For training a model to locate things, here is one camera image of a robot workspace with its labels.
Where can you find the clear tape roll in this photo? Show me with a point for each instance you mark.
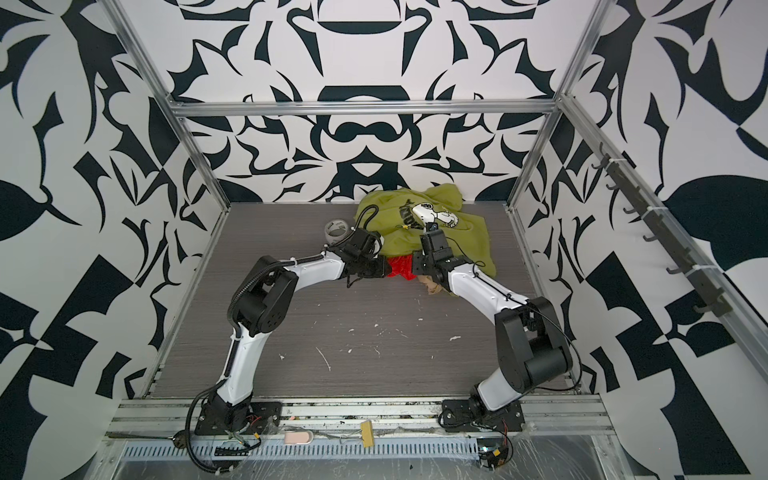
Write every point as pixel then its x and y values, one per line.
pixel 336 230

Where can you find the small electronics board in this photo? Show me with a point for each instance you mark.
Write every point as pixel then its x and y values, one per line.
pixel 493 453

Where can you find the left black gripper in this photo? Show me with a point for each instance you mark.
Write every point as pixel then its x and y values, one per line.
pixel 383 272

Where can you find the pink eraser block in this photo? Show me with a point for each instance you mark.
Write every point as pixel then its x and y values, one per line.
pixel 298 437

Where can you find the beige cloth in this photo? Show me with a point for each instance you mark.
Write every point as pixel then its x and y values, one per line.
pixel 433 288

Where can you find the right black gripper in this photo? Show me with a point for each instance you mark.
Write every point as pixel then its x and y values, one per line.
pixel 418 258

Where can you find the red cloth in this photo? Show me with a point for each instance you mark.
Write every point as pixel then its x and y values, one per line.
pixel 401 266

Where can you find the aluminium cage frame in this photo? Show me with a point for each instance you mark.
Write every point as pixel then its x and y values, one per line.
pixel 744 324

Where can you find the green printed t-shirt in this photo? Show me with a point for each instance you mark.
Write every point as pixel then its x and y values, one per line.
pixel 389 213

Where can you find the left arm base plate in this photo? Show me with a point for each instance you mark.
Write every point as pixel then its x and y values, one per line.
pixel 252 418

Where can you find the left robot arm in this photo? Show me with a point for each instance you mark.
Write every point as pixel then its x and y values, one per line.
pixel 261 303

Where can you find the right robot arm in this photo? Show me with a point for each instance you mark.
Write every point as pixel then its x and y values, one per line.
pixel 531 347

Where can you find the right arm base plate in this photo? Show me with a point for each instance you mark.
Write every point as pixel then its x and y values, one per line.
pixel 469 415

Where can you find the yellow block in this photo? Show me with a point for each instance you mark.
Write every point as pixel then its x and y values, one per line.
pixel 367 434

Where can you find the white slotted cable duct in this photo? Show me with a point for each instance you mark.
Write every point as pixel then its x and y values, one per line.
pixel 336 449

